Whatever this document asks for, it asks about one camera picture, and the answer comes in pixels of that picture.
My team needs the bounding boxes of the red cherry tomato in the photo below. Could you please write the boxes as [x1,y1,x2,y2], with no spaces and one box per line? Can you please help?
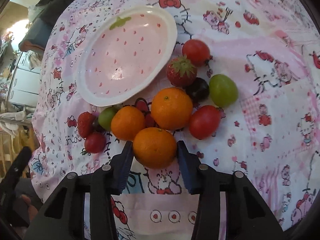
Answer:
[182,39,213,67]
[81,132,106,155]
[189,105,221,140]

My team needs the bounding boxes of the orange mandarin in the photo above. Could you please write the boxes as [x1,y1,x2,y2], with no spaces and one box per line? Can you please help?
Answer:
[111,106,145,141]
[133,127,177,169]
[151,87,193,131]

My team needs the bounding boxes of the green grape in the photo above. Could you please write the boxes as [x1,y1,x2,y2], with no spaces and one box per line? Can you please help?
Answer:
[98,107,118,131]
[209,74,239,108]

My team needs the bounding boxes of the red strawberry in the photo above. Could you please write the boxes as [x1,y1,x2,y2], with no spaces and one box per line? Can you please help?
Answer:
[77,112,95,139]
[166,56,197,87]

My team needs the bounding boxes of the dark purple grape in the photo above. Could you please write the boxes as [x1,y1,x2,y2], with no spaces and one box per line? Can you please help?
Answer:
[184,77,209,103]
[92,118,105,133]

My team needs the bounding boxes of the white drawer cabinet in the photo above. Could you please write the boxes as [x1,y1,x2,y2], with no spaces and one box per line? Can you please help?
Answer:
[6,51,41,108]

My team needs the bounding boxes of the pink strawberry pattern plate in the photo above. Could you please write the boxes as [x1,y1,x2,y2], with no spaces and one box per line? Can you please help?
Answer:
[76,5,177,107]

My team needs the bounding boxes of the teal orange cushion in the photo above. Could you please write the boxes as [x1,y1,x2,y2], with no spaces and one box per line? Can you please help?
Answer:
[18,18,53,56]

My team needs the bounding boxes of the pink Hello Kitty bedsheet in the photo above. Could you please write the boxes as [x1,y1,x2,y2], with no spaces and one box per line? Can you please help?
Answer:
[30,0,319,230]

